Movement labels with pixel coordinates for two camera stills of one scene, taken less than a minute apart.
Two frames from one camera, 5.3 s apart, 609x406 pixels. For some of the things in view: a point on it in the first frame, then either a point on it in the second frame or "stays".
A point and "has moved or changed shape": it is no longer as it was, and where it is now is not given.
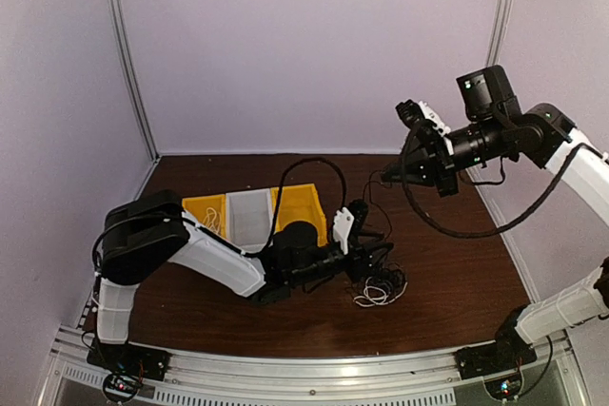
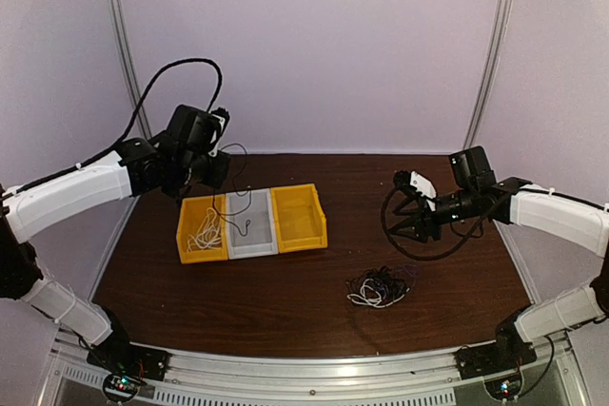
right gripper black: (430, 163) → (423, 222)
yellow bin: (299, 203) stays
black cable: (363, 197) → (242, 194)
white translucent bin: (249, 219) stays
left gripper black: (361, 253) → (216, 178)
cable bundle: (383, 286) has moved or changed shape
